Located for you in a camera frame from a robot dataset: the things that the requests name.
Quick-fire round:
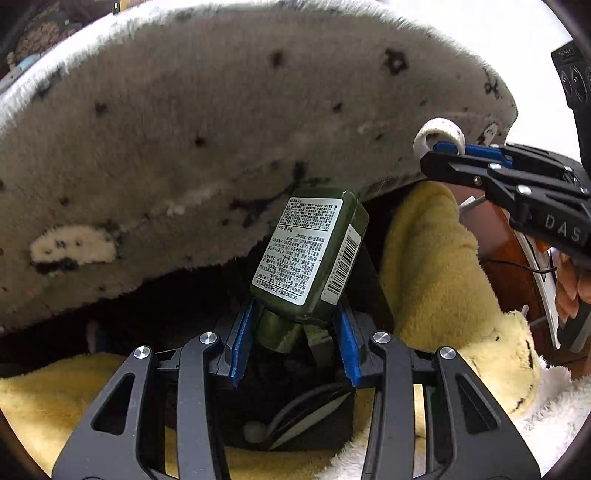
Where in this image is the person's right hand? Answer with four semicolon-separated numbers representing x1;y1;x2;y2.
554;253;591;324

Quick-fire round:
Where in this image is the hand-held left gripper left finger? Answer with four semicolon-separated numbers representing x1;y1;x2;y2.
52;300;254;480

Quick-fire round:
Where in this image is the grey printed blanket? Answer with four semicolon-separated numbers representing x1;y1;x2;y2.
0;0;519;334

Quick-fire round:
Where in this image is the yellow fleece cloth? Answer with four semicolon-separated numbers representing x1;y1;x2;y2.
0;182;541;480

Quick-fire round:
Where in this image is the patterned dark pillow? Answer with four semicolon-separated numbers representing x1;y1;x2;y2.
14;4;80;62

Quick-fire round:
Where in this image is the white fleece cloth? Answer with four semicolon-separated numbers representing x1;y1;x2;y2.
314;360;591;480

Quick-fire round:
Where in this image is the white tape roll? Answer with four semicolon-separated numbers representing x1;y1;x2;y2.
414;119;466;160

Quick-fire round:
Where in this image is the brown wooden bed frame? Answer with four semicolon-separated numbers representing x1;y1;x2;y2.
455;185;570;372

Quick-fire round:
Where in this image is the dark green bottle white label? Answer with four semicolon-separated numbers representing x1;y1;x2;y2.
249;187;370;354

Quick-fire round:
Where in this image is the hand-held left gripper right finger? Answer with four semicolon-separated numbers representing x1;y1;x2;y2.
335;309;542;480

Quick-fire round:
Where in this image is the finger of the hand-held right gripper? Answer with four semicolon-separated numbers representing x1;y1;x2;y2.
433;141;591;195
420;150;578;228

